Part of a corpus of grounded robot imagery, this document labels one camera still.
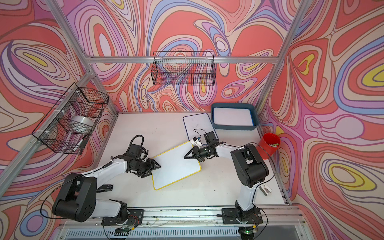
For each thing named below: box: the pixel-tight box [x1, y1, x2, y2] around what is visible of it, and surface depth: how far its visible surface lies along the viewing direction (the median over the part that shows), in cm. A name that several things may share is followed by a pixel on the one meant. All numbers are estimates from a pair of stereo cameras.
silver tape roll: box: [71, 115, 95, 127], surface depth 75 cm
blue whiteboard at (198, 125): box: [183, 112, 219, 145], surface depth 114 cm
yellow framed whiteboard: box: [152, 141, 202, 190], surface depth 88 cm
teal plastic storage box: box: [211, 103, 260, 131], surface depth 117 cm
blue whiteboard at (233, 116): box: [213, 107, 254, 126], surface depth 117 cm
